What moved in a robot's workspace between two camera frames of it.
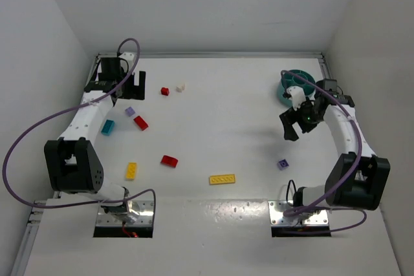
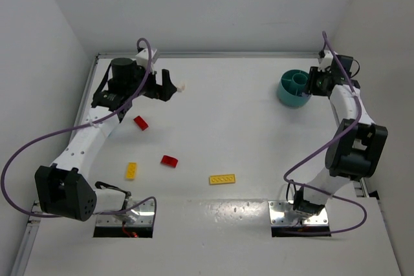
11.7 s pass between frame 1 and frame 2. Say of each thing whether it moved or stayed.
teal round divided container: stayed
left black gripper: moved
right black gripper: moved
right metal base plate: stayed
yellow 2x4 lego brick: stayed
